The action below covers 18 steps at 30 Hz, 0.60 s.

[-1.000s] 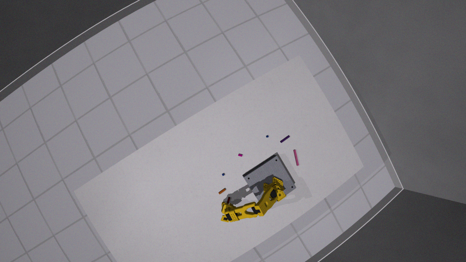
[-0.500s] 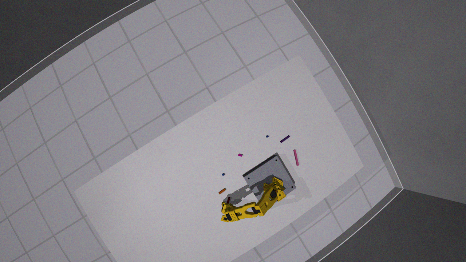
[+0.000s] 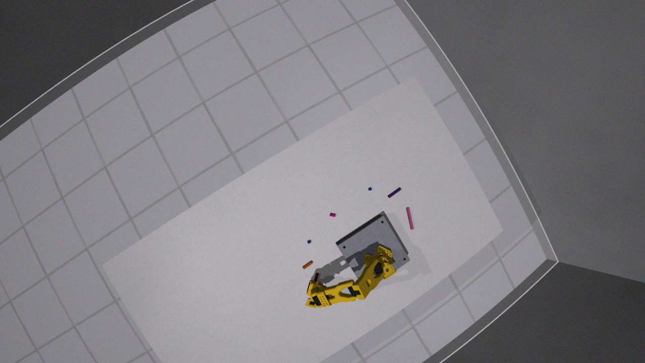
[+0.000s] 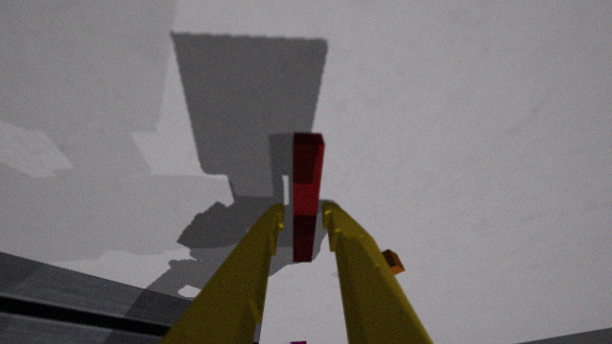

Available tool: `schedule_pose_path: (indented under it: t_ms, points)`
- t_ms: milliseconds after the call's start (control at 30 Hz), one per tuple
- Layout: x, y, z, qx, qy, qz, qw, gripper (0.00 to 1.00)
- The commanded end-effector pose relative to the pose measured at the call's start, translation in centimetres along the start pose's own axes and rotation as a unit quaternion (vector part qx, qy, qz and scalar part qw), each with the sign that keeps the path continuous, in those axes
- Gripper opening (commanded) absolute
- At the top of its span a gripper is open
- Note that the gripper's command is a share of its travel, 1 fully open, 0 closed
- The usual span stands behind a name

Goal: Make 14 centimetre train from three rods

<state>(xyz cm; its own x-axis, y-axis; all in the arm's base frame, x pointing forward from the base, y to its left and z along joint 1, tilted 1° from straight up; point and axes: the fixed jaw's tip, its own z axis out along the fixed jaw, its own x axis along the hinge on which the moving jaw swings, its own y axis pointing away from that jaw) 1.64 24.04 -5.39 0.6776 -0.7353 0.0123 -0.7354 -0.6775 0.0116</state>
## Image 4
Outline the orange-brown rod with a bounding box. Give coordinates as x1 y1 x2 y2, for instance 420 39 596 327
382 249 405 275

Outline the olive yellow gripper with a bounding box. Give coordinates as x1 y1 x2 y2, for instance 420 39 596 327
158 202 433 344

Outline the dark red rod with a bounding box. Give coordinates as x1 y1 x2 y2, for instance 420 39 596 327
293 133 325 263

